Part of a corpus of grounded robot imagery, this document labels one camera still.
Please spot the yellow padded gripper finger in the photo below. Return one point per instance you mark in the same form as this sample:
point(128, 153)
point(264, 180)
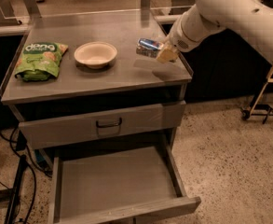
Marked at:
point(168, 53)

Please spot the closed top drawer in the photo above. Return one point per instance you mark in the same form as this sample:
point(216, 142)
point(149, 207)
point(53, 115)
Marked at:
point(81, 128)

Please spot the black metal stand leg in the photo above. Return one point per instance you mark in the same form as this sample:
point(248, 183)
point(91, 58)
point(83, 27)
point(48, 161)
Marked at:
point(14, 194)

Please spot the grey horizontal rail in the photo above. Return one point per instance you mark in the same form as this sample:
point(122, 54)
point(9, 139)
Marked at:
point(167, 19)

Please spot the green chips bag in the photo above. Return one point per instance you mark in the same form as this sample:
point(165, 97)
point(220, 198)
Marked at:
point(40, 61)

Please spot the silver blue redbull can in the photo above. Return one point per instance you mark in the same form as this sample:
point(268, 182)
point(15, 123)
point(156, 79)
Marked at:
point(148, 47)

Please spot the grey drawer cabinet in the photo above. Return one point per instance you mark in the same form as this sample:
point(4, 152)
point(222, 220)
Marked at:
point(130, 80)

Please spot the black drawer handle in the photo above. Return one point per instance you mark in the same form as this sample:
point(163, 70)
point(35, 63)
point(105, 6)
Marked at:
point(108, 124)

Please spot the yellow metal cart frame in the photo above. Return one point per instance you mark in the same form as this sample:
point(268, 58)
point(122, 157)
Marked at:
point(257, 107)

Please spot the open middle drawer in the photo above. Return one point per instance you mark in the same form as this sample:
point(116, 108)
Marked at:
point(128, 180)

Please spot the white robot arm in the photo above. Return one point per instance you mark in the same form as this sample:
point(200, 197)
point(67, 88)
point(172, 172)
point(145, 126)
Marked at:
point(249, 19)

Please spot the white paper bowl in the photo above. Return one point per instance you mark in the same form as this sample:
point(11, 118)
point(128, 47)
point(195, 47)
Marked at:
point(95, 55)

